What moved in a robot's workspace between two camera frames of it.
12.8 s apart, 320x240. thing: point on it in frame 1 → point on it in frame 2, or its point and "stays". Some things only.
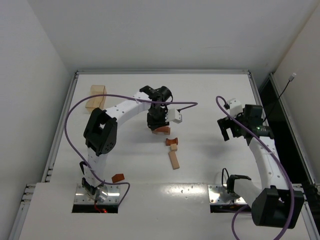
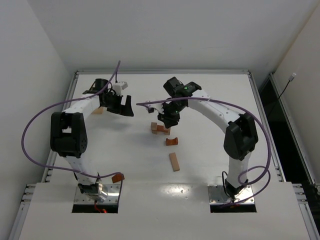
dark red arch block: (168, 142) stays
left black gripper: (155, 122) → (119, 103)
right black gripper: (229, 124) → (169, 117)
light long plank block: (174, 160) stays
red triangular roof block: (118, 177) stays
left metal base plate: (104, 194) stays
